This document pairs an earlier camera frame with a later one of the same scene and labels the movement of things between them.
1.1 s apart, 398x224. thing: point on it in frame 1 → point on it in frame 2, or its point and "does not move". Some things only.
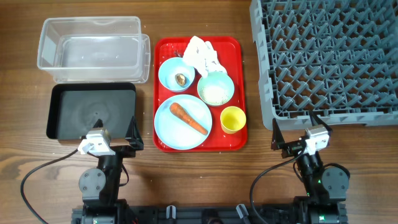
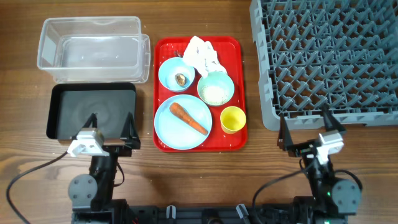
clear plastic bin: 95,50 does not move
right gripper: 290,149 → 285,144
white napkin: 201,55 does not move
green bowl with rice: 216,89 does not move
